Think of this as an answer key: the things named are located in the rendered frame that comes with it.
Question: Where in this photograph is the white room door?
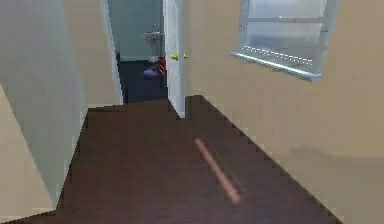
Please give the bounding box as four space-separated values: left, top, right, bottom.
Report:
162 0 186 119

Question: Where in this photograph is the purple cloth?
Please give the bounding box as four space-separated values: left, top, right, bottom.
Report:
143 68 161 80

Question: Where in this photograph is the grey pedestal sink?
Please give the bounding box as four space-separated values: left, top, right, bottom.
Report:
143 23 165 63

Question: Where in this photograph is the yellow door handle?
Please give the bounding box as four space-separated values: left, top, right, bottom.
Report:
169 53 190 62

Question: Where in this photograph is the white framed window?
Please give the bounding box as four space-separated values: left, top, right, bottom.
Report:
230 0 342 83

